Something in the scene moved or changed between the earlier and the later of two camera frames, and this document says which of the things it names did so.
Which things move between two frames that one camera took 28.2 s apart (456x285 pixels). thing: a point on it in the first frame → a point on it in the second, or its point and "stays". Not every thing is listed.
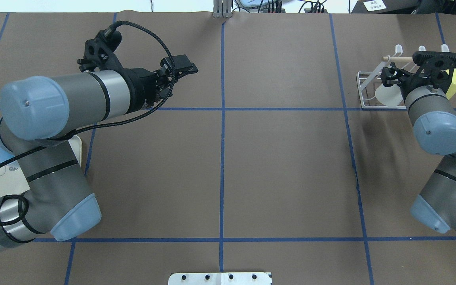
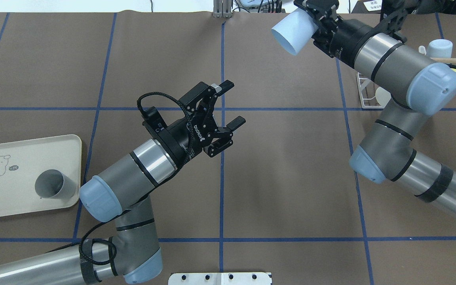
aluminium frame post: [222, 8] stays
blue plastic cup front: [1, 154] → [439, 48]
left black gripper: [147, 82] → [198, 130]
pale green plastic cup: [391, 96] stays
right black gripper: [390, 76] → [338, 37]
